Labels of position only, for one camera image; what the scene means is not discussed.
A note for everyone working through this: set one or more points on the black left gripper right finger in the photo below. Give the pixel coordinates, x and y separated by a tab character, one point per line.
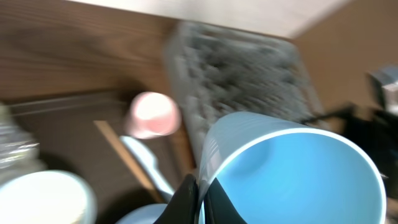
218	207

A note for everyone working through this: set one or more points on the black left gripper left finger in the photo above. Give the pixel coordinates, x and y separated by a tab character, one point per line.
183	205

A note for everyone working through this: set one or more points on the light blue plastic cup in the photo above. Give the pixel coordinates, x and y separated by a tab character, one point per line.
278	171

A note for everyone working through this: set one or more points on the pink plastic cup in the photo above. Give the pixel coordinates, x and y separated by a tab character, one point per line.
151	115

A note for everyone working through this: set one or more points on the blue plate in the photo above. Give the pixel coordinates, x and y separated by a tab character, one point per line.
144	215

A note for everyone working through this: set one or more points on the grey dishwasher rack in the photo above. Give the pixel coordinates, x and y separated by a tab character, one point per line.
214	71

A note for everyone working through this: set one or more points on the light blue plastic knife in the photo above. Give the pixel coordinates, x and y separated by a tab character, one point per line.
148	161

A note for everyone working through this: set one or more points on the wooden chopstick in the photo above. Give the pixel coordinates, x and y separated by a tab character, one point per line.
132	164

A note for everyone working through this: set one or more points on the light blue rice bowl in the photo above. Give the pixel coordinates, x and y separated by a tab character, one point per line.
50	196

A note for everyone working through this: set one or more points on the brown serving tray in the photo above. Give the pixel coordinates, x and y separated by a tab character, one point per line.
69	141

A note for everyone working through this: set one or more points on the crumpled snack wrapper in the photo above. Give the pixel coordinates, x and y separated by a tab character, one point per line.
19	150

